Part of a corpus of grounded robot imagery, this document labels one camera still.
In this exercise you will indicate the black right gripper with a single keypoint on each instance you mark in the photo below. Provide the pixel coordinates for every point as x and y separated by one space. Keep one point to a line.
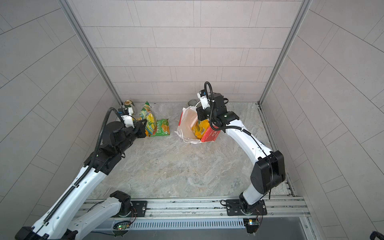
201 112

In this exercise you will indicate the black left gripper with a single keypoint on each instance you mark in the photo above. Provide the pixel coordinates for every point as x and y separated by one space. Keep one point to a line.
140 129

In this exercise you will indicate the white red printed paper bag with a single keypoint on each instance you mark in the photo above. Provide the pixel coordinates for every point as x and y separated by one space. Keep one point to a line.
184 130

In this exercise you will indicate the green rainbow snack bag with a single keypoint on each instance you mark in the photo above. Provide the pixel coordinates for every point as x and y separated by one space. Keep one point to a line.
147 114

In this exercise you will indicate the green red snack bag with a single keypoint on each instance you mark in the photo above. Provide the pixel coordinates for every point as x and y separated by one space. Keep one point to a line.
162 128

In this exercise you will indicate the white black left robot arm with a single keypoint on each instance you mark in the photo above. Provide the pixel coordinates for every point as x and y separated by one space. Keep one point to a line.
60 223

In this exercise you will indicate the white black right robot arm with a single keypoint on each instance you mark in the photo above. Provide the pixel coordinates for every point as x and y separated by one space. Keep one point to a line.
268 166

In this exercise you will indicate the grey ribbed ceramic mug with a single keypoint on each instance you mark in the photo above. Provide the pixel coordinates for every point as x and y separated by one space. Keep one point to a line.
193 103

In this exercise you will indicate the green white drink can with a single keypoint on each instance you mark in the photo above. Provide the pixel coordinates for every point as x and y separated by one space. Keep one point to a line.
129 104

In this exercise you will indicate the left circuit board green LED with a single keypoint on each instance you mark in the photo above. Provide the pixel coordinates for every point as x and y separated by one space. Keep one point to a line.
122 227

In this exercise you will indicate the right circuit board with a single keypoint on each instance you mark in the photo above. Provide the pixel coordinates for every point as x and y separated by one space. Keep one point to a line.
251 225

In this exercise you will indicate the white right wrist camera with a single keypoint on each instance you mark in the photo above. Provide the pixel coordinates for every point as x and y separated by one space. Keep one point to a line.
204 99

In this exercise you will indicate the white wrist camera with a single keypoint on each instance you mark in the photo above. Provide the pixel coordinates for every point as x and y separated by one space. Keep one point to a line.
204 99
126 114

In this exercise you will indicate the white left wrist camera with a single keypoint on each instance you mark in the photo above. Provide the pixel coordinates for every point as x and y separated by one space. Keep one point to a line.
126 114

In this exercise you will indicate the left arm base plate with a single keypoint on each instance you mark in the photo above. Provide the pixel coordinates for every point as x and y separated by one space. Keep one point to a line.
137 209

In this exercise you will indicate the aluminium corner post left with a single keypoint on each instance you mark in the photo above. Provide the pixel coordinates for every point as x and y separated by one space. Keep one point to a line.
68 12

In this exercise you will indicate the aluminium corner post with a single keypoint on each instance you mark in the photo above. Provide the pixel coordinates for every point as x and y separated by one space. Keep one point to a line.
68 12
287 44

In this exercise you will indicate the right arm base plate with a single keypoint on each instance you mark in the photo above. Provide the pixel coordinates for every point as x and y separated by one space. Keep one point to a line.
236 207

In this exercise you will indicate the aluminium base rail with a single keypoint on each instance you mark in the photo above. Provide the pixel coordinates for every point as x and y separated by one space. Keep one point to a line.
210 208

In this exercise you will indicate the aluminium corner post right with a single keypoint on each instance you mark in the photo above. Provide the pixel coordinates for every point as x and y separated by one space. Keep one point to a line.
287 44

